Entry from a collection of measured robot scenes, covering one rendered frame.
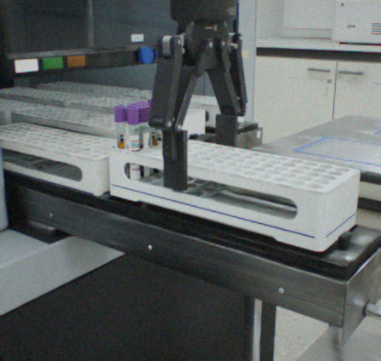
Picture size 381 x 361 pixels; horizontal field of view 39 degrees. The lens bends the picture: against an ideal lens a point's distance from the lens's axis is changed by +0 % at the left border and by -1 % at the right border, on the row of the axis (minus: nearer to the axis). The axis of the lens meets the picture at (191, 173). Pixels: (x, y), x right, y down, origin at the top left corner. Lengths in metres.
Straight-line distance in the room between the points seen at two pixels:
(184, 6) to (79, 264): 0.43
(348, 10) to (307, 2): 0.81
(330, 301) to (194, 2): 0.34
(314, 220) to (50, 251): 0.40
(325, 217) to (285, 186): 0.05
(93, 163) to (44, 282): 0.19
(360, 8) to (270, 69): 0.61
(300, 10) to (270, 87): 0.78
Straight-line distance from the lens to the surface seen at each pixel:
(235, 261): 0.58
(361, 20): 2.98
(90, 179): 0.72
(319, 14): 3.75
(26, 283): 0.78
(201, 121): 1.07
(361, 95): 2.99
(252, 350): 1.11
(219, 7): 0.60
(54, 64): 0.82
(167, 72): 0.58
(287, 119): 3.18
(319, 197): 0.53
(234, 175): 0.57
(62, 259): 0.81
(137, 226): 0.66
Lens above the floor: 1.05
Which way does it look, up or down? 16 degrees down
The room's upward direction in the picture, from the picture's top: straight up
